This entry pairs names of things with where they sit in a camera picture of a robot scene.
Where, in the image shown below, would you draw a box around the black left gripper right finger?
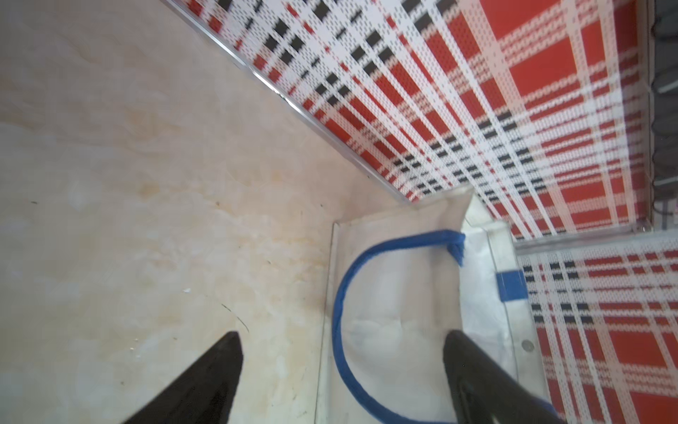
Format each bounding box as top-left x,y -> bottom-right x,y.
443,330 -> 562,423

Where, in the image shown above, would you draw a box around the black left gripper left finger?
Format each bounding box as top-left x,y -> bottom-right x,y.
126,331 -> 244,423

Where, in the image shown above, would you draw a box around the white canvas bag blue handles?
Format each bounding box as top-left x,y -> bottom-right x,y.
314,185 -> 553,423

